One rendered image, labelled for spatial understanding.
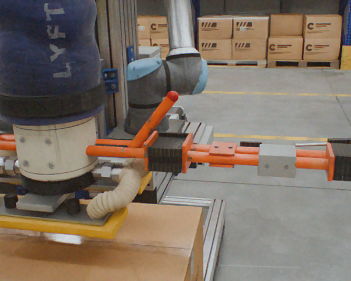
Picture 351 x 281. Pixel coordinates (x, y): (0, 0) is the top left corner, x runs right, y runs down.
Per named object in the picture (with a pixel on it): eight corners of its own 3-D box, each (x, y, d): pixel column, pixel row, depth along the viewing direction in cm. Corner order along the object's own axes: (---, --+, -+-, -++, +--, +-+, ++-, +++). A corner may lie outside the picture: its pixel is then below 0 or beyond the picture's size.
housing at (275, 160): (257, 177, 85) (258, 155, 83) (258, 163, 91) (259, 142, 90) (295, 179, 83) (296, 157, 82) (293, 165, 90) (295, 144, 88)
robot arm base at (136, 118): (132, 120, 159) (130, 93, 156) (173, 122, 156) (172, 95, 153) (118, 134, 145) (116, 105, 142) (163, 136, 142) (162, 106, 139)
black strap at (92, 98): (-29, 116, 85) (-33, 96, 84) (32, 88, 106) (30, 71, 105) (79, 120, 80) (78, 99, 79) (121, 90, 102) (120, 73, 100)
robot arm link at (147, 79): (125, 97, 152) (122, 57, 147) (163, 93, 155) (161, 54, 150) (130, 106, 141) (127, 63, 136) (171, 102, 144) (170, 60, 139)
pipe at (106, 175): (-40, 203, 92) (-45, 178, 90) (23, 158, 115) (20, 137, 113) (115, 218, 84) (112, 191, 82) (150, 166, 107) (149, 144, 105)
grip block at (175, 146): (144, 173, 88) (142, 145, 86) (156, 154, 97) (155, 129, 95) (185, 175, 87) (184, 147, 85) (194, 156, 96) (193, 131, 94)
